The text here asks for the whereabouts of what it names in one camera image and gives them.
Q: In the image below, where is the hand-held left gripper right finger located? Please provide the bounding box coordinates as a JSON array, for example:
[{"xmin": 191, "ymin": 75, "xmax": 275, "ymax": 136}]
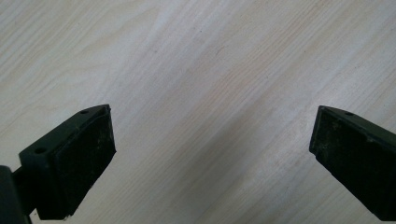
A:
[{"xmin": 308, "ymin": 105, "xmax": 396, "ymax": 222}]

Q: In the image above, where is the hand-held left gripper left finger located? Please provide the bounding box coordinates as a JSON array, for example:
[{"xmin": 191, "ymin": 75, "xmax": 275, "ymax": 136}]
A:
[{"xmin": 11, "ymin": 104, "xmax": 118, "ymax": 221}]

